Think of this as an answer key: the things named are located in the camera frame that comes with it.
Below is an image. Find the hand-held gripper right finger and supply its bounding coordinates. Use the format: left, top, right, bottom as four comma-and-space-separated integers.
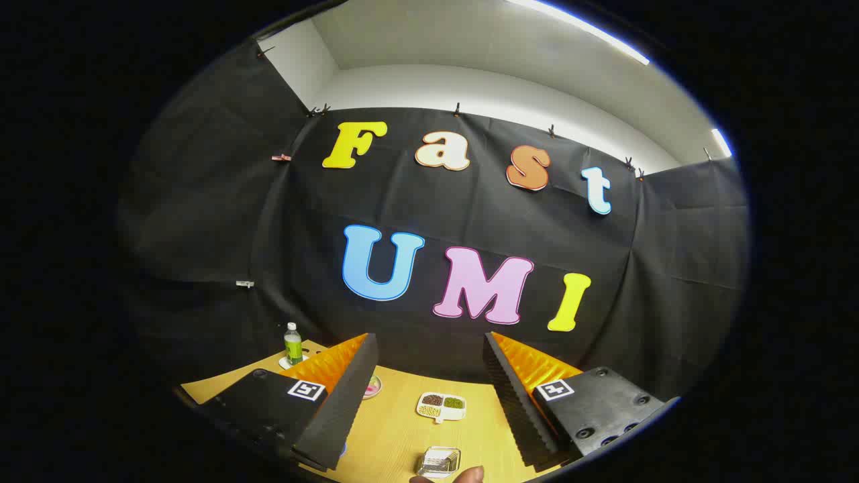
483, 331, 680, 472

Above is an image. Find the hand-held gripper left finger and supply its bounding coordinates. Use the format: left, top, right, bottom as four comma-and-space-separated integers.
195, 333, 379, 472

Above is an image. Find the white divided dish with beans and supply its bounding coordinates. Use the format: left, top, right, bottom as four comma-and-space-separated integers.
416, 392, 467, 424

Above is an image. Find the metal wire basket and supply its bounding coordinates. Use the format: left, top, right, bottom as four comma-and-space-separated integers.
415, 446, 462, 478

